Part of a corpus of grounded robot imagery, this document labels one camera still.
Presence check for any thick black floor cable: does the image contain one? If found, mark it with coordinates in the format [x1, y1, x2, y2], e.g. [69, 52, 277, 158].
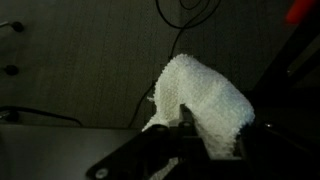
[0, 105, 83, 127]

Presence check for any black stand pole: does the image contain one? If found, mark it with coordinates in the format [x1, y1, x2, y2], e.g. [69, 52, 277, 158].
[253, 13, 320, 101]

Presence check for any white terry towel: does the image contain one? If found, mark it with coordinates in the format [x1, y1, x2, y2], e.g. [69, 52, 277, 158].
[141, 53, 256, 180]

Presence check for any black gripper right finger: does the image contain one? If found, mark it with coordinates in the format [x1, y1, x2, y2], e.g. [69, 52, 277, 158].
[233, 116, 320, 180]

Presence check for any red handle tool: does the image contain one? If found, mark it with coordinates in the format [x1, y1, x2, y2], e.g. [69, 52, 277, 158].
[284, 0, 318, 24]

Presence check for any black round knob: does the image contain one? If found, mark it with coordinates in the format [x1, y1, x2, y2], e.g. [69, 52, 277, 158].
[3, 64, 20, 77]
[0, 20, 25, 33]

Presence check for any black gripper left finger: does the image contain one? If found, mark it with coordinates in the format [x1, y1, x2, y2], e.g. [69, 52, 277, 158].
[86, 103, 214, 180]

